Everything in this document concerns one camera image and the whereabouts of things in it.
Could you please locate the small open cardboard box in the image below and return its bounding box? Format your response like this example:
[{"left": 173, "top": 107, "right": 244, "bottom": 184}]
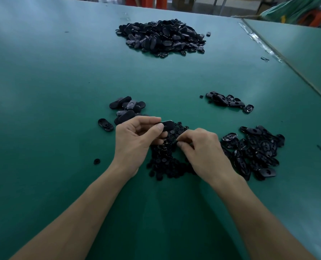
[{"left": 171, "top": 0, "right": 196, "bottom": 11}]

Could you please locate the person's right hand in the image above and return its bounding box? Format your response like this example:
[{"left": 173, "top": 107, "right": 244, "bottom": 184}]
[{"left": 176, "top": 127, "right": 239, "bottom": 189}]

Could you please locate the person's left forearm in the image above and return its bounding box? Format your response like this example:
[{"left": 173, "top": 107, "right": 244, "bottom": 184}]
[{"left": 12, "top": 162, "right": 137, "bottom": 260}]

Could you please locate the pile of small black buttons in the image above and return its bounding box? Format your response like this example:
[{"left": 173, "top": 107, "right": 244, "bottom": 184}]
[{"left": 147, "top": 122, "right": 196, "bottom": 181}]

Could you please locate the person's right forearm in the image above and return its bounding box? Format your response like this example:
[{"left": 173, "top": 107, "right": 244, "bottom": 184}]
[{"left": 212, "top": 173, "right": 315, "bottom": 260}]

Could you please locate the person's left hand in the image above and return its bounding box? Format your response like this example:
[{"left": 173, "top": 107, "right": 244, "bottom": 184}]
[{"left": 111, "top": 116, "right": 169, "bottom": 179}]

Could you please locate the green striped bag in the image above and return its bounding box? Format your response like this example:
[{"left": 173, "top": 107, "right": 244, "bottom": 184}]
[{"left": 260, "top": 0, "right": 321, "bottom": 24}]

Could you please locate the pile of black oval shells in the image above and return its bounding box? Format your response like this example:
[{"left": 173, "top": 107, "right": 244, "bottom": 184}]
[{"left": 205, "top": 91, "right": 286, "bottom": 181}]

